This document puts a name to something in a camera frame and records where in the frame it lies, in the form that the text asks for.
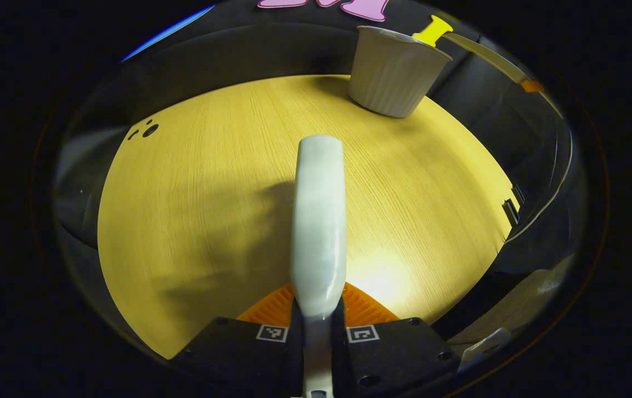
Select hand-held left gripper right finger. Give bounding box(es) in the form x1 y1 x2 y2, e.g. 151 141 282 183
331 281 462 398

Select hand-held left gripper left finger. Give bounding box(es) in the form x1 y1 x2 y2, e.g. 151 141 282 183
168 283 305 398

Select white ribbed garbage bin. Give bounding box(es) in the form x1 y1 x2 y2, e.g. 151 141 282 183
348 25 453 119

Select small white broom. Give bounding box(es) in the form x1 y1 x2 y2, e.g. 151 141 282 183
290 135 348 398

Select white shoe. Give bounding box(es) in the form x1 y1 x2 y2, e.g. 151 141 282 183
458 327 511 372

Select black table clamp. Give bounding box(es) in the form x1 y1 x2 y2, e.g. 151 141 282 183
502 185 526 227

